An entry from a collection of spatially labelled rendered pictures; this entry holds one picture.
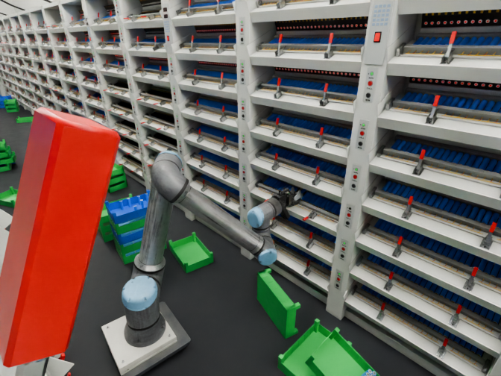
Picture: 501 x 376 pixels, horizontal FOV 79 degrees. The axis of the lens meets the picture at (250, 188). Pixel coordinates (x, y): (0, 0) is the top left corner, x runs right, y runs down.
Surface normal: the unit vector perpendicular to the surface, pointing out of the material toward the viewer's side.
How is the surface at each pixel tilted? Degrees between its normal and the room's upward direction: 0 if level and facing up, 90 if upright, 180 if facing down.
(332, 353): 20
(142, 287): 6
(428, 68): 112
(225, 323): 0
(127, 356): 3
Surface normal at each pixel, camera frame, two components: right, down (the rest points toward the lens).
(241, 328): 0.00, -0.90
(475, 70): -0.66, 0.63
